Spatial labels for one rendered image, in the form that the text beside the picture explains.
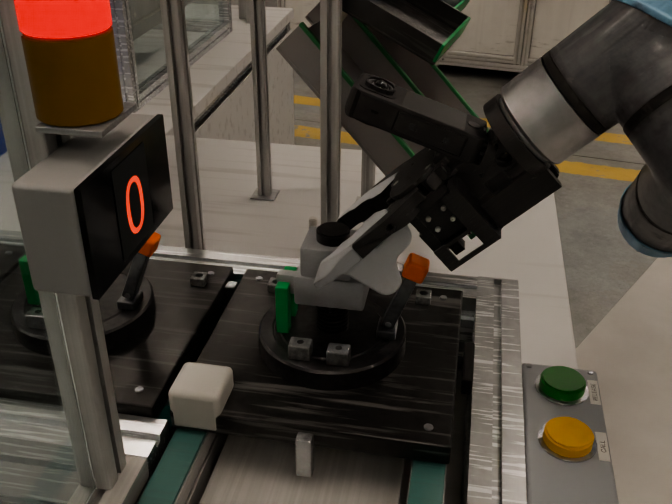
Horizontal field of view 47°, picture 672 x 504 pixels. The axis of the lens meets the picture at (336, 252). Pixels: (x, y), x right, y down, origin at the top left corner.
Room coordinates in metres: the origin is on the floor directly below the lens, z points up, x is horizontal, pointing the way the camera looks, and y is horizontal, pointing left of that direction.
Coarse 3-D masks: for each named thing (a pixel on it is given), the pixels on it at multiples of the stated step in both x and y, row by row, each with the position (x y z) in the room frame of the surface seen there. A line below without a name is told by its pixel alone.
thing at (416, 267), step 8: (408, 256) 0.60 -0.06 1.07; (416, 256) 0.60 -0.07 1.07; (400, 264) 0.60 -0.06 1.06; (408, 264) 0.59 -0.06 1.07; (416, 264) 0.59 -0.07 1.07; (424, 264) 0.59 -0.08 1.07; (400, 272) 0.59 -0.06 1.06; (408, 272) 0.59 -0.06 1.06; (416, 272) 0.58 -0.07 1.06; (424, 272) 0.58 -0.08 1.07; (408, 280) 0.59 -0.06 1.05; (416, 280) 0.58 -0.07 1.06; (400, 288) 0.59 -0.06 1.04; (408, 288) 0.59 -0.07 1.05; (400, 296) 0.59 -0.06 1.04; (408, 296) 0.59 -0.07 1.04; (392, 304) 0.59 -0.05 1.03; (400, 304) 0.59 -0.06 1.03; (392, 312) 0.59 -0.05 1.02; (400, 312) 0.59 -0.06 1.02; (384, 320) 0.59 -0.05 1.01; (392, 320) 0.59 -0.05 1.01; (392, 328) 0.59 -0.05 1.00
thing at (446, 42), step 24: (360, 0) 0.82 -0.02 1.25; (384, 0) 0.91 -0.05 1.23; (408, 0) 0.94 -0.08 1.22; (432, 0) 0.93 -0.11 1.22; (384, 24) 0.81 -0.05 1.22; (408, 24) 0.80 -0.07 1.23; (432, 24) 0.90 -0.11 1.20; (456, 24) 0.92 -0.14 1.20; (408, 48) 0.80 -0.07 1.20; (432, 48) 0.79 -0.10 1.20
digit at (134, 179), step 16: (128, 160) 0.44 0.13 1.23; (144, 160) 0.46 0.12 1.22; (112, 176) 0.41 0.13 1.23; (128, 176) 0.43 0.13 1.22; (144, 176) 0.46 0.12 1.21; (128, 192) 0.43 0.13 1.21; (144, 192) 0.45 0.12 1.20; (128, 208) 0.43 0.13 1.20; (144, 208) 0.45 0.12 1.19; (128, 224) 0.43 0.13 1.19; (144, 224) 0.45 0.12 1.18; (128, 240) 0.42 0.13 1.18; (128, 256) 0.42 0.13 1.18
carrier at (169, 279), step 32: (160, 288) 0.70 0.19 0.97; (192, 288) 0.70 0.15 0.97; (128, 320) 0.61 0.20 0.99; (160, 320) 0.64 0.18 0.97; (192, 320) 0.64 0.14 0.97; (128, 352) 0.59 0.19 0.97; (160, 352) 0.59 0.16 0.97; (192, 352) 0.61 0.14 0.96; (128, 384) 0.54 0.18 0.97; (160, 384) 0.54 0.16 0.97
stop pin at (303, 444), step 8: (304, 432) 0.49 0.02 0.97; (296, 440) 0.48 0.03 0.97; (304, 440) 0.48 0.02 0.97; (312, 440) 0.48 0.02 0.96; (296, 448) 0.48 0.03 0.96; (304, 448) 0.48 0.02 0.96; (312, 448) 0.48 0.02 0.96; (296, 456) 0.48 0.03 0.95; (304, 456) 0.48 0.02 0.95; (312, 456) 0.48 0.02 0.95; (296, 464) 0.48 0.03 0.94; (304, 464) 0.48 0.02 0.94; (312, 464) 0.48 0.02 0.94; (296, 472) 0.48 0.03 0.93; (304, 472) 0.48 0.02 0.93; (312, 472) 0.48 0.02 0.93
